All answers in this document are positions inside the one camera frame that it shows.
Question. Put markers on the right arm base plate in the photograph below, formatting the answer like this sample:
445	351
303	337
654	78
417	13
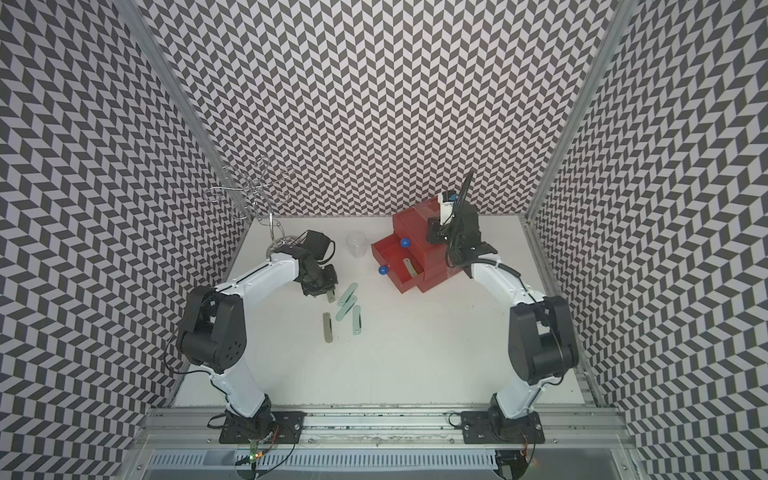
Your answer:
491	427

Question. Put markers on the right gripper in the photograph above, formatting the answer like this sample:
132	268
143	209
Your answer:
433	231

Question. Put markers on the red top drawer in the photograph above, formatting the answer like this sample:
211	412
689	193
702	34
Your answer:
411	226

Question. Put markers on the wire mug tree stand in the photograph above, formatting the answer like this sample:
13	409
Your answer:
258	204

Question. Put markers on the aluminium front rail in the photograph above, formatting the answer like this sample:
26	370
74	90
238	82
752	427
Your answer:
439	427

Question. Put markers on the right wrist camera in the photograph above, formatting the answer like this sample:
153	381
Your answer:
447	201

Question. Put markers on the mint knife upper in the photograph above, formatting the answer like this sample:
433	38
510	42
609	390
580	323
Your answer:
347	294

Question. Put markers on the clear plastic cup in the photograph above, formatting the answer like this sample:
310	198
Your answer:
357	244

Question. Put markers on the mint knife right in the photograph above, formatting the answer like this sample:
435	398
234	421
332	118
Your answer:
357	320

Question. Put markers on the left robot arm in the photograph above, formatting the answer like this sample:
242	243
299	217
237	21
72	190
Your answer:
212	334

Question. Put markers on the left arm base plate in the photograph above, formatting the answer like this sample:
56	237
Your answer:
281	427

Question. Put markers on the mint knife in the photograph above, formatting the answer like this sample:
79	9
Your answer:
357	320
347	294
346	307

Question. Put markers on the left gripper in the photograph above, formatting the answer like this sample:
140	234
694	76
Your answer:
333	280

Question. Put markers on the mint knife middle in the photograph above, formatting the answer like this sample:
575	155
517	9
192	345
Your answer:
346	307

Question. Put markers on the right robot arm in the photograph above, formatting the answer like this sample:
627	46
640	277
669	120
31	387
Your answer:
541	340

